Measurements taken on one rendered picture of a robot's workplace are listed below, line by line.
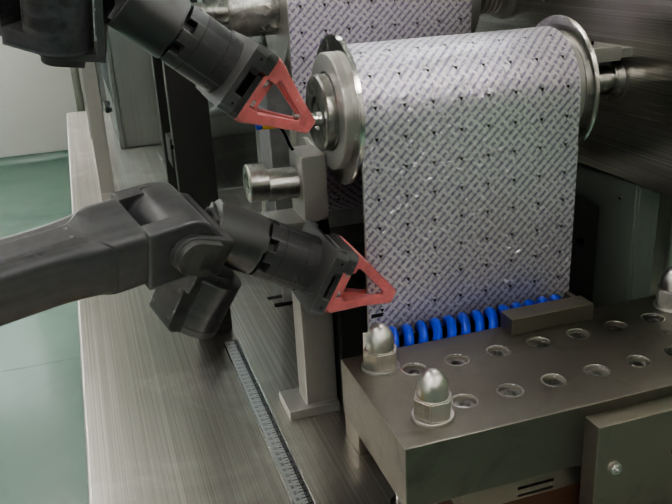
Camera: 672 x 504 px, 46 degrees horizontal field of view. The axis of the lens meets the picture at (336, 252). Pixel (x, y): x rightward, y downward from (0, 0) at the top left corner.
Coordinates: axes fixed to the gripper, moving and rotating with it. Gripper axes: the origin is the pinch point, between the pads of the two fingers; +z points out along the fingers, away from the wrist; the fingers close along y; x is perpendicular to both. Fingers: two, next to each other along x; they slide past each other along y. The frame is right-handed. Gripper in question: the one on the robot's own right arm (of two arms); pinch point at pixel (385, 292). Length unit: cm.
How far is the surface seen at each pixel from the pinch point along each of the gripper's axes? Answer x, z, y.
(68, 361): -117, 14, -214
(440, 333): -1.2, 5.7, 3.7
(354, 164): 10.5, -8.8, -0.9
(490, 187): 14.0, 5.3, 0.2
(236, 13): 19.1, -19.0, -28.1
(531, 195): 15.0, 10.2, 0.2
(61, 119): -91, 4, -556
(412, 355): -3.5, 2.4, 6.1
